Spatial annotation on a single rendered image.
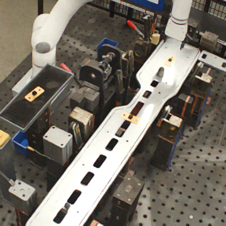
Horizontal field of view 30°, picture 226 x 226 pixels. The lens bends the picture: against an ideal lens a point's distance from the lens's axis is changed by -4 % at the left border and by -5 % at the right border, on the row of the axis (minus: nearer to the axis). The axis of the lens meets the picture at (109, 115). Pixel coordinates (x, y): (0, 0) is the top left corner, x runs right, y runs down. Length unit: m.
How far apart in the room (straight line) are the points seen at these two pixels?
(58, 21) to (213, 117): 1.05
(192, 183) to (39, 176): 0.75
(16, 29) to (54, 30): 2.09
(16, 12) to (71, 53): 1.71
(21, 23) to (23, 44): 0.33
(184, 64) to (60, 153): 0.88
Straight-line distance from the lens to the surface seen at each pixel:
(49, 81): 1.83
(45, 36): 1.99
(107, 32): 2.87
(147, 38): 2.21
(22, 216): 1.76
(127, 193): 1.66
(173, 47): 2.34
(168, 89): 2.09
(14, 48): 3.84
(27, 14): 4.25
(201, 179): 2.17
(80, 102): 1.84
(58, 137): 1.69
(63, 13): 1.95
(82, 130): 1.82
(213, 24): 2.56
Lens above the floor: 2.44
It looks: 48 degrees down
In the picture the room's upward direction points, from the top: 7 degrees clockwise
